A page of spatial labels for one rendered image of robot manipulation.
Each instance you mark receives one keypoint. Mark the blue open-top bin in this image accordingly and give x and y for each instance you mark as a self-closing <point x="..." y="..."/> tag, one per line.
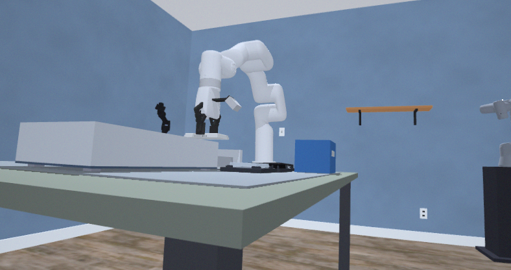
<point x="315" y="156"/>

